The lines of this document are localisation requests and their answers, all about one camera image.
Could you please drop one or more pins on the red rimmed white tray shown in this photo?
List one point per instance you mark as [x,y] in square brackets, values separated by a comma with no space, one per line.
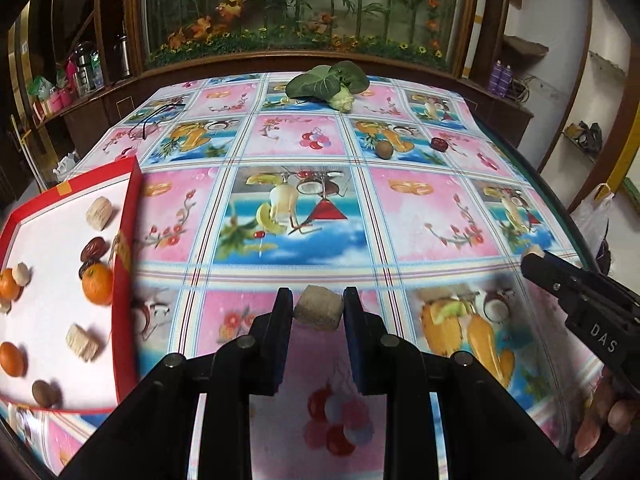
[48,234]

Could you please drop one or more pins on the beige cake slice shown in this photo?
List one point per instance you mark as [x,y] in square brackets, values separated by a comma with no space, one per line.
[82,343]

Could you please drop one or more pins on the green leafy vegetable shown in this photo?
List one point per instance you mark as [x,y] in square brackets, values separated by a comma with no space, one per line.
[337,85]

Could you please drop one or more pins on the orange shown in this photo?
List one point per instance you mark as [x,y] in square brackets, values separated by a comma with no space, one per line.
[12,359]
[97,285]
[9,289]

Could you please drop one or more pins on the dark red plum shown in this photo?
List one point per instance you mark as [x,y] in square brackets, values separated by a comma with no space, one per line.
[439,144]

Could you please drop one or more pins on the beige cake piece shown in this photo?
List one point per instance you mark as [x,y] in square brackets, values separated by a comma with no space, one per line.
[319,307]

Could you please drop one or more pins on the pink containers on counter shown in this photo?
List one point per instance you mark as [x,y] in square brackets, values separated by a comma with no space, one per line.
[57,100]

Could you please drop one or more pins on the brown round fruit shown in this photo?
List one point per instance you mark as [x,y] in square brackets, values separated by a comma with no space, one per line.
[44,394]

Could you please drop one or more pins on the white plastic bag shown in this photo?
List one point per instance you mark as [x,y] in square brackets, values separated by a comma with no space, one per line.
[591,216]

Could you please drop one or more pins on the large flower aquarium display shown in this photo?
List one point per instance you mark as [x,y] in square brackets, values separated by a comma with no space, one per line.
[422,32]

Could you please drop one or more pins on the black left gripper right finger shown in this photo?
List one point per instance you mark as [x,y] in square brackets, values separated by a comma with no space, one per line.
[383,364]

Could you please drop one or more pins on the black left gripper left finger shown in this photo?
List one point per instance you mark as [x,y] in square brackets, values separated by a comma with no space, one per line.
[251,365]

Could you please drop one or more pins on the purple bottles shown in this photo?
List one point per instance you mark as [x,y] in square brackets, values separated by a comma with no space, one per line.
[500,79]

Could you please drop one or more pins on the colourful fruit print tablecloth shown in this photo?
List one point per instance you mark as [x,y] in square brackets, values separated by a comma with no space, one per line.
[248,190]

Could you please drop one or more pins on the person's right hand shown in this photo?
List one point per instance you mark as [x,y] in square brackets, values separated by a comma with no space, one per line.
[607,407]

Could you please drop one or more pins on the brown kiwi-like fruit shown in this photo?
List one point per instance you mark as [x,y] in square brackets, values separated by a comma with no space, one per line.
[384,150]

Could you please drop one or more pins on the black glasses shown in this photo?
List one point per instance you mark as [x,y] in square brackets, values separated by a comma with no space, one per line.
[164,113]

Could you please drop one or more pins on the steel thermos on counter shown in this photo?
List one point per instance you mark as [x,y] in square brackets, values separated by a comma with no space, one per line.
[121,47]

